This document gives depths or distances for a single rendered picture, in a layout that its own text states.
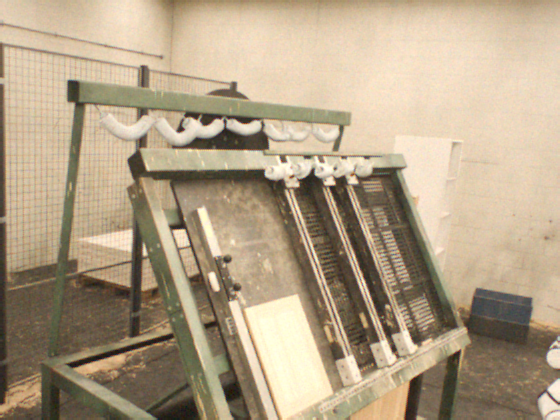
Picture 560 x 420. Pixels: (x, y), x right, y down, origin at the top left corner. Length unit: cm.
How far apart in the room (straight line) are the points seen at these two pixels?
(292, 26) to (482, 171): 322
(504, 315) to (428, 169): 177
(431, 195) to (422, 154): 43
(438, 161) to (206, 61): 429
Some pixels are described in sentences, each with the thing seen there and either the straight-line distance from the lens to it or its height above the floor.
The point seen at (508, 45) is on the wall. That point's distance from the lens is 773.
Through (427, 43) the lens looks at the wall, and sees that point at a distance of 792.
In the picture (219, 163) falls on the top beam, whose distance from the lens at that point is 263.
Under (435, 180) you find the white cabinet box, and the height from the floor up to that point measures 163.
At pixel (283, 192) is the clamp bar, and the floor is 175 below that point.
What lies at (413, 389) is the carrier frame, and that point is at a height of 47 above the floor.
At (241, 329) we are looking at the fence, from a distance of 244.
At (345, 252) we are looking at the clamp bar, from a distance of 315.
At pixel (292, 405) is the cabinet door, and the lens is 259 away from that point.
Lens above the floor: 210
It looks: 12 degrees down
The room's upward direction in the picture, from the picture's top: 5 degrees clockwise
